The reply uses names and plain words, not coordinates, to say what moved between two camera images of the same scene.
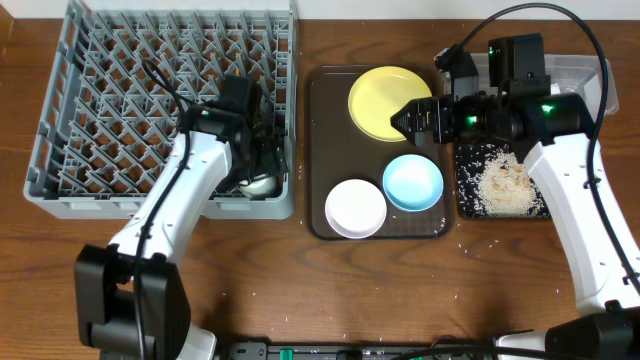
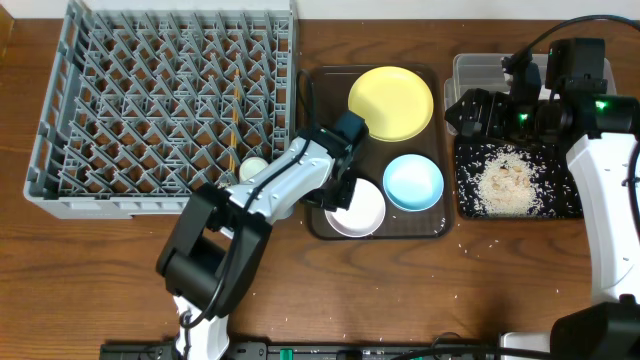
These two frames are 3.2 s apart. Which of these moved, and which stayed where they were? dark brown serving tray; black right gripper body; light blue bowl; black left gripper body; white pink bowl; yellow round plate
Moved: black right gripper body; black left gripper body
Stayed: dark brown serving tray; light blue bowl; yellow round plate; white pink bowl
